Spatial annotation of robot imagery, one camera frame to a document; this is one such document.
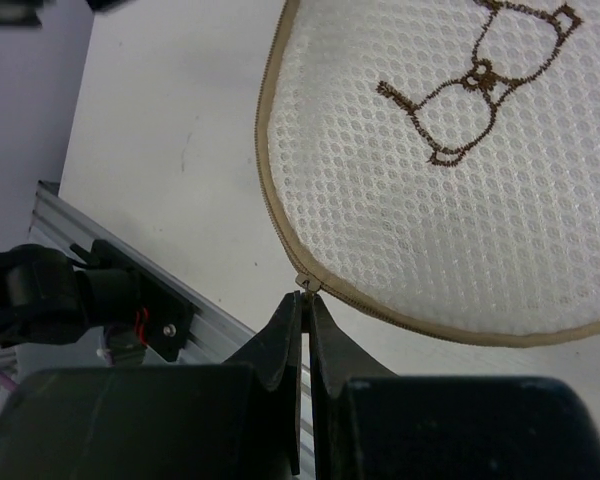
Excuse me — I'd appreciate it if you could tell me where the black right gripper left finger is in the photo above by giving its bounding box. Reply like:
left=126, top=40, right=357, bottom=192
left=219, top=291, right=302, bottom=475

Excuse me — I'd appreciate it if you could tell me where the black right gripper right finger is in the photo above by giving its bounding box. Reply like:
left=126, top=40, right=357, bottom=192
left=307, top=293, right=395, bottom=479

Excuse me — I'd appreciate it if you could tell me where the white mesh laundry bag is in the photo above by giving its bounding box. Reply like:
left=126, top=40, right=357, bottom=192
left=255, top=1, right=600, bottom=347

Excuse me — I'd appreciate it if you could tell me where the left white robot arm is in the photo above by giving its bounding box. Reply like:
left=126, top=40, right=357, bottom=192
left=0, top=244, right=147, bottom=348

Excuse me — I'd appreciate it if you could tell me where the aluminium front rail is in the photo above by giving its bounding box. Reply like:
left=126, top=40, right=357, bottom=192
left=27, top=179, right=321, bottom=480

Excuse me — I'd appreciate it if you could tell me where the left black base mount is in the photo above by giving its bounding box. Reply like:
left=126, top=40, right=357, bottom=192
left=71, top=240, right=193, bottom=362

